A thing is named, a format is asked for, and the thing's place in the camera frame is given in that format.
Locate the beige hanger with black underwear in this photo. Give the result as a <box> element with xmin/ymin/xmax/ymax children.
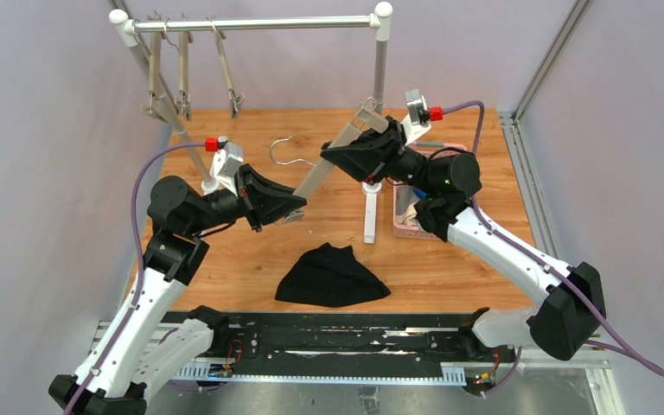
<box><xmin>293</xmin><ymin>97</ymin><xmax>388</xmax><ymax>201</ymax></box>

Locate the grey white underwear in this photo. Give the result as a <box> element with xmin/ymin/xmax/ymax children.
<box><xmin>394</xmin><ymin>186</ymin><xmax>420</xmax><ymax>227</ymax></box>

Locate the black underwear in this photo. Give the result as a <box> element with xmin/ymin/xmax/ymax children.
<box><xmin>275</xmin><ymin>243</ymin><xmax>392</xmax><ymax>308</ymax></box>

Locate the beige hanger with blue underwear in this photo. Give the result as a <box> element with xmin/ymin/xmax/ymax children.
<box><xmin>209</xmin><ymin>16</ymin><xmax>245</xmax><ymax>118</ymax></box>

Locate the beige clip hanger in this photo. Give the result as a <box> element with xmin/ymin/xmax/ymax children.
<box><xmin>164</xmin><ymin>28</ymin><xmax>194</xmax><ymax>121</ymax></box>

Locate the blue underwear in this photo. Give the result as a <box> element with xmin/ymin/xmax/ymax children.
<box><xmin>412</xmin><ymin>187</ymin><xmax>428</xmax><ymax>199</ymax></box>

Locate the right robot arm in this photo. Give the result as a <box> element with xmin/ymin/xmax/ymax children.
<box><xmin>321</xmin><ymin>117</ymin><xmax>606</xmax><ymax>361</ymax></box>

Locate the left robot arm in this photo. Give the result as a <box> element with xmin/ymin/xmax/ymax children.
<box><xmin>48</xmin><ymin>164</ymin><xmax>307</xmax><ymax>414</ymax></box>

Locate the empty beige hanger left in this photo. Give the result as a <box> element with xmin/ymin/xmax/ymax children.
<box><xmin>142</xmin><ymin>32</ymin><xmax>166</xmax><ymax>123</ymax></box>

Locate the pink plastic basket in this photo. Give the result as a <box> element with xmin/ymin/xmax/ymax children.
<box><xmin>392</xmin><ymin>141</ymin><xmax>467</xmax><ymax>240</ymax></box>

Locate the metal clothes rack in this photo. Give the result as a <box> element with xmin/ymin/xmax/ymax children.
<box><xmin>108</xmin><ymin>0</ymin><xmax>394</xmax><ymax>245</ymax></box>

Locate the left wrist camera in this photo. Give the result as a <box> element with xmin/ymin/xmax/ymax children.
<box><xmin>211</xmin><ymin>137</ymin><xmax>244</xmax><ymax>195</ymax></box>

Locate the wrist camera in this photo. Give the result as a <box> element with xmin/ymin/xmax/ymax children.
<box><xmin>401</xmin><ymin>89</ymin><xmax>431</xmax><ymax>145</ymax></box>
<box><xmin>211</xmin><ymin>137</ymin><xmax>244</xmax><ymax>195</ymax></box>

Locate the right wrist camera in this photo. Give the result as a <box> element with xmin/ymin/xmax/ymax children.
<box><xmin>401</xmin><ymin>89</ymin><xmax>431</xmax><ymax>145</ymax></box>

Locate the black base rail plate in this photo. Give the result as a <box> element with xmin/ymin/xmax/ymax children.
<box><xmin>163</xmin><ymin>310</ymin><xmax>545</xmax><ymax>382</ymax></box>

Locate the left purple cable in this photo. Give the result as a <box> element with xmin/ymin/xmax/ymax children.
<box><xmin>61</xmin><ymin>137</ymin><xmax>221</xmax><ymax>415</ymax></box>

